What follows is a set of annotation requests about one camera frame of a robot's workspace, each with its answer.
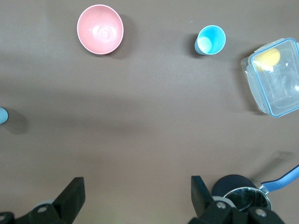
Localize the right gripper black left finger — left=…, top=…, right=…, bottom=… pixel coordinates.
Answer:
left=52, top=176, right=85, bottom=223

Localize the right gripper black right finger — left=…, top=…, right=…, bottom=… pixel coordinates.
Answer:
left=191, top=175, right=217, bottom=220

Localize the blue plastic cup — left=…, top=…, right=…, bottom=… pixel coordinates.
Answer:
left=0, top=106, right=10, bottom=126
left=194, top=25, right=227, bottom=56

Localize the clear plastic lidded container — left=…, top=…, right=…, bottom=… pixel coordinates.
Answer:
left=241, top=37, right=299, bottom=119

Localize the yellow round food piece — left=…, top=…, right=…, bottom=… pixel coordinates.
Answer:
left=254, top=47, right=281, bottom=72

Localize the pink bowl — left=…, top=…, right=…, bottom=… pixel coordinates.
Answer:
left=76, top=4, right=125, bottom=56

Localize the black saucepan blue handle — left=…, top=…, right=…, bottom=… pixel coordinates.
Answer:
left=211, top=164, right=299, bottom=213

